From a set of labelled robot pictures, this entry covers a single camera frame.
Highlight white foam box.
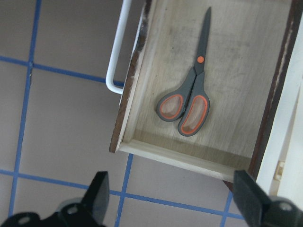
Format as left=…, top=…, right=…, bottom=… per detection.
left=255, top=35, right=303, bottom=201

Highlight dark wooden drawer cabinet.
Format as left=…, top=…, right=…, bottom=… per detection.
left=222, top=0, right=303, bottom=192

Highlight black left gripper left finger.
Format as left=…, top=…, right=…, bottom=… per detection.
left=80, top=171, right=110, bottom=224

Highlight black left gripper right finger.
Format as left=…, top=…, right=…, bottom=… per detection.
left=233, top=170, right=271, bottom=227

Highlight orange grey handled scissors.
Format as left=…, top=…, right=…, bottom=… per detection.
left=156, top=7, right=212, bottom=137

